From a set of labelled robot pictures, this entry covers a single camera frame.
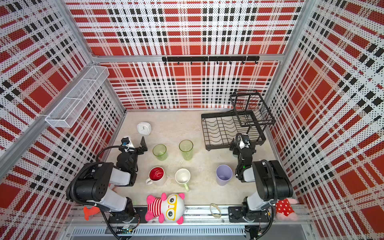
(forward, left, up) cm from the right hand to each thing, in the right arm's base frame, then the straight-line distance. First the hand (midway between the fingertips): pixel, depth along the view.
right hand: (242, 139), depth 91 cm
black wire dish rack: (+28, -12, -8) cm, 31 cm away
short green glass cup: (-4, +52, -6) cm, 52 cm away
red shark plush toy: (-37, +81, -8) cm, 90 cm away
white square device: (+13, +66, -5) cm, 67 cm away
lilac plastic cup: (-20, +13, -2) cm, 24 cm away
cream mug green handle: (-20, +36, -7) cm, 42 cm away
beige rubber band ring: (-39, +19, -9) cm, 44 cm away
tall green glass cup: (-5, +34, +2) cm, 35 cm away
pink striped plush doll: (-37, +39, -2) cm, 54 cm away
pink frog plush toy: (-38, -14, -5) cm, 41 cm away
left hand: (-2, +64, +3) cm, 65 cm away
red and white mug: (-19, +52, -8) cm, 56 cm away
